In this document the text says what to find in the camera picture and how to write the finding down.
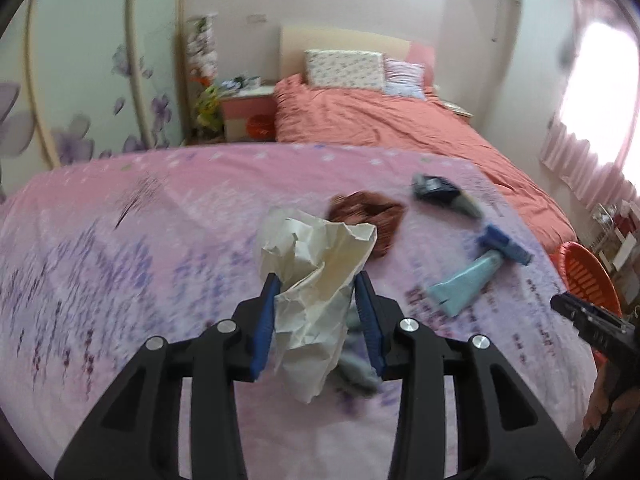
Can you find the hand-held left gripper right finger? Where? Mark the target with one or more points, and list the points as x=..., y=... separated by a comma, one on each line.
x=371, y=325

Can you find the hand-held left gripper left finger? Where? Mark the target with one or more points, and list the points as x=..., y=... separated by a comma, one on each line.
x=265, y=325

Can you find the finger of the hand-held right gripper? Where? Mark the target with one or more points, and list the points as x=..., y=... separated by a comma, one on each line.
x=575, y=307

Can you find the orange plastic basket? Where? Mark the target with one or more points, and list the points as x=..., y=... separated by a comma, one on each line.
x=585, y=270

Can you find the cream cloth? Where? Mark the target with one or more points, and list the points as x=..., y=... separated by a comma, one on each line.
x=315, y=270

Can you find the person's right hand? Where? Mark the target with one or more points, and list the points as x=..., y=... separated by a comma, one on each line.
x=602, y=402

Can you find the grey cloth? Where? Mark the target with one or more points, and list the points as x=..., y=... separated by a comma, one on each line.
x=357, y=375

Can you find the light blue sock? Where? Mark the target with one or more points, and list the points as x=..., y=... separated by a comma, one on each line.
x=460, y=285

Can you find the brown scrunchie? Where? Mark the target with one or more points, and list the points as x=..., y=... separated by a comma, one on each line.
x=370, y=212

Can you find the pink floral tablecloth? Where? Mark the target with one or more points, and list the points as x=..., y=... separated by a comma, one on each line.
x=150, y=260

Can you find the pink window curtain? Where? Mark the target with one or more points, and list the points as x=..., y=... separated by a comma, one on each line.
x=585, y=160

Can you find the dark blue grey sock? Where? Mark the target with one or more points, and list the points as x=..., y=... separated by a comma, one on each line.
x=440, y=191

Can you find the red round object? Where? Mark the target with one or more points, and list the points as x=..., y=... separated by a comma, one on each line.
x=260, y=127

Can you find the bed with pink bedspread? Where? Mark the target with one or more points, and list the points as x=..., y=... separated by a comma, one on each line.
x=400, y=125

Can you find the yellow plush toy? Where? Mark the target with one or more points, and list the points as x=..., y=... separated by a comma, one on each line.
x=209, y=110

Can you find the white mug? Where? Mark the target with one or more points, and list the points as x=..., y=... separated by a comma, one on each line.
x=254, y=81

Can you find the pink striped pillow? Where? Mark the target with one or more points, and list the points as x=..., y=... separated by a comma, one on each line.
x=405, y=77

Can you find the white floral pillow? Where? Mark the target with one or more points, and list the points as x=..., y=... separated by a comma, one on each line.
x=345, y=70

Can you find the hanging plush toy organizer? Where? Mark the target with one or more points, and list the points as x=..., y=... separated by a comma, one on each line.
x=202, y=47

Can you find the cream and pink headboard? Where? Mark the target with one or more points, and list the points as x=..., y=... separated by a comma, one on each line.
x=345, y=40

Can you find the floral sliding door wardrobe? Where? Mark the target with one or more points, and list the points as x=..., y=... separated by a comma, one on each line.
x=90, y=85

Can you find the white air conditioner pipe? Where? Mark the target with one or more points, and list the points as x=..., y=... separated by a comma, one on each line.
x=500, y=15

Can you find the white wall socket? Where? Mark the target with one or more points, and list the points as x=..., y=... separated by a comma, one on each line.
x=256, y=18

